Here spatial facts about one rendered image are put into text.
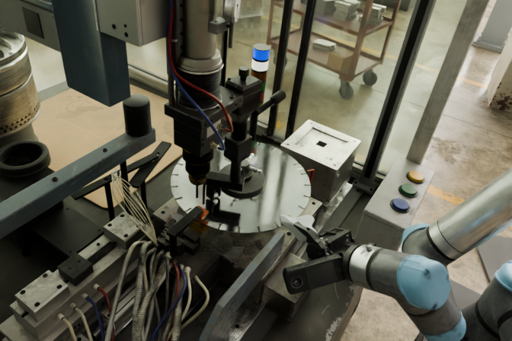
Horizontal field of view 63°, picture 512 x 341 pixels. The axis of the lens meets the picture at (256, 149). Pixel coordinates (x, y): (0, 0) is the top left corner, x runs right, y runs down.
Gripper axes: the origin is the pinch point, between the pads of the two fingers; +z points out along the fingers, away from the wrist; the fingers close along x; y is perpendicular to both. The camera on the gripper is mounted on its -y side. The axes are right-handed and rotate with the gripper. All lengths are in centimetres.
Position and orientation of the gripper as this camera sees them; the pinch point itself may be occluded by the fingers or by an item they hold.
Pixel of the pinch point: (286, 249)
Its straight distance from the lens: 94.7
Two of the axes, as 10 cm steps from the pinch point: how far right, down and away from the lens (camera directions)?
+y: 8.0, -3.0, 5.3
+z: -5.5, 0.1, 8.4
